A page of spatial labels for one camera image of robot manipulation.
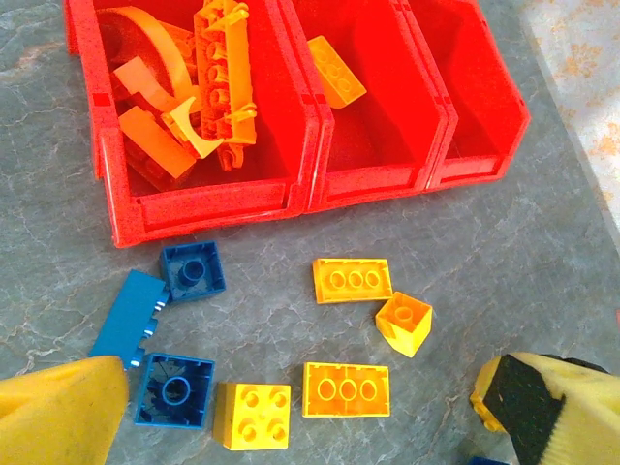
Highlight small orange lego brick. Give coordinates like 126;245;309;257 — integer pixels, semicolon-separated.
124;144;188;194

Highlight small yellow lego brick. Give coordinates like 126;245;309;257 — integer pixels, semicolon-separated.
375;291;433;359

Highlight yellow square lego brick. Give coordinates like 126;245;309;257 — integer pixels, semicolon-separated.
212;381;293;452

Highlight orange toothed lego rack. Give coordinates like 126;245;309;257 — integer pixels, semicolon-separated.
193;0;258;171

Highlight orange rectangular lego brick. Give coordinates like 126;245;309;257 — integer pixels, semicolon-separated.
118;106;198;179

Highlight orange curved lego track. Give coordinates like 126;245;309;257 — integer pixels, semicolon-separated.
161;95;219;161
95;7;195;115

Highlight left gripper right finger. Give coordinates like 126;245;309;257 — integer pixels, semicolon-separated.
483;352;620;465

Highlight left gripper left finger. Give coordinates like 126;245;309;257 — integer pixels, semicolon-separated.
0;356;130;465

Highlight red plastic bin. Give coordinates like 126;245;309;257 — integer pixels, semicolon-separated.
62;0;324;249
399;0;532;195
278;0;459;214

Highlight blue rectangular lego brick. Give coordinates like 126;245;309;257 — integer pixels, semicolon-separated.
88;269;171;372

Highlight blue square lego brick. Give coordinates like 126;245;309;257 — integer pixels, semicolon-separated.
134;352;217;430
159;240;228;304

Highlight yellow rectangular lego brick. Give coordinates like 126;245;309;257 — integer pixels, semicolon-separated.
301;361;391;419
312;258;394;305

